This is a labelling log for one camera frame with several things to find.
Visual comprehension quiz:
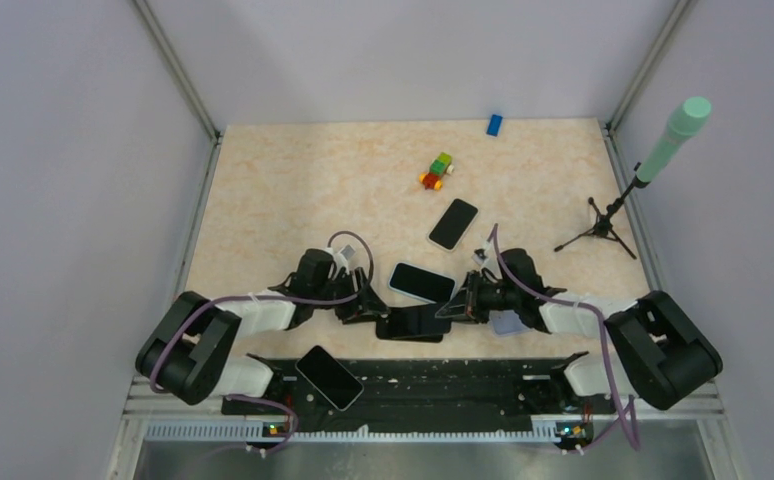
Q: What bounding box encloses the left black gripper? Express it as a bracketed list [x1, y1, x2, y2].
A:
[312, 267, 390, 324]

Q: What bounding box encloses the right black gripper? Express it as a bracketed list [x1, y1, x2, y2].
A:
[438, 269, 521, 324]

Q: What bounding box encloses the light blue phone case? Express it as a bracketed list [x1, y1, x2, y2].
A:
[387, 262, 457, 303]

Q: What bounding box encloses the silver-edged black phone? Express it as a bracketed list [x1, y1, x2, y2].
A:
[295, 345, 364, 411]

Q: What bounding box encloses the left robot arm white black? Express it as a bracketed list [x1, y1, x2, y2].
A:
[135, 247, 390, 414]

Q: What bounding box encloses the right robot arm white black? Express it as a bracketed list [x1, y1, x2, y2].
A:
[434, 248, 723, 412]

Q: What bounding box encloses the lavender phone case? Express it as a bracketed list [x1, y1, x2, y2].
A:
[489, 310, 531, 337]

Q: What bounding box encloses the colourful toy block car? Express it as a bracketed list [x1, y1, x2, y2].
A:
[419, 152, 454, 191]

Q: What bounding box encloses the black tripod stand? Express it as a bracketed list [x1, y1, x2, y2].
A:
[553, 177, 649, 260]

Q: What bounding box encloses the blue toy brick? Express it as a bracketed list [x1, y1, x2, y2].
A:
[486, 114, 503, 137]

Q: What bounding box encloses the mint green microphone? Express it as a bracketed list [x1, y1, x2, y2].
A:
[634, 96, 712, 188]

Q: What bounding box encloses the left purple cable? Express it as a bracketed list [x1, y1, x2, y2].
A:
[148, 230, 376, 458]

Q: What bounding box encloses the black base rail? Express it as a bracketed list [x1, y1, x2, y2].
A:
[155, 356, 686, 439]

